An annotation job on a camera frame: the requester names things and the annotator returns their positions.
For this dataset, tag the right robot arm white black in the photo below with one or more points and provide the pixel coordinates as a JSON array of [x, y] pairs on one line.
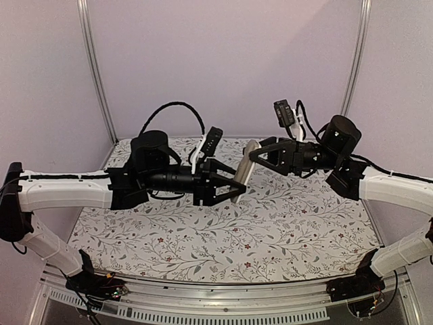
[[356, 178]]

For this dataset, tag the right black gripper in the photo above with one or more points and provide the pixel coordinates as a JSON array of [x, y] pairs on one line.
[[288, 156]]

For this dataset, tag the right aluminium frame post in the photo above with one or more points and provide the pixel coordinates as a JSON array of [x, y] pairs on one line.
[[362, 33]]

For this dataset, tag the aluminium frame post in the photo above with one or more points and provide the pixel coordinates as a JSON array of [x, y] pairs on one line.
[[85, 21], [362, 33]]

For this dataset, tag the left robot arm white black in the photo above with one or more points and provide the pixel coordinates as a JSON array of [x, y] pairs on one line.
[[153, 166]]

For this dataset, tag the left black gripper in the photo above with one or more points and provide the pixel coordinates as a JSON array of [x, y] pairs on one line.
[[206, 191]]

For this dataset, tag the floral patterned table mat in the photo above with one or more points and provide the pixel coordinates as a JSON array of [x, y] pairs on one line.
[[282, 229]]

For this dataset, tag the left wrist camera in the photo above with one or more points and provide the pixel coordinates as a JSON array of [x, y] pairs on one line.
[[205, 148]]

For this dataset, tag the left aluminium frame post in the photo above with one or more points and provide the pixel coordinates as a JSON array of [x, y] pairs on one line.
[[85, 21]]

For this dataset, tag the aluminium front rail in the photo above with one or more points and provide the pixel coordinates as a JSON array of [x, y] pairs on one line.
[[151, 300]]

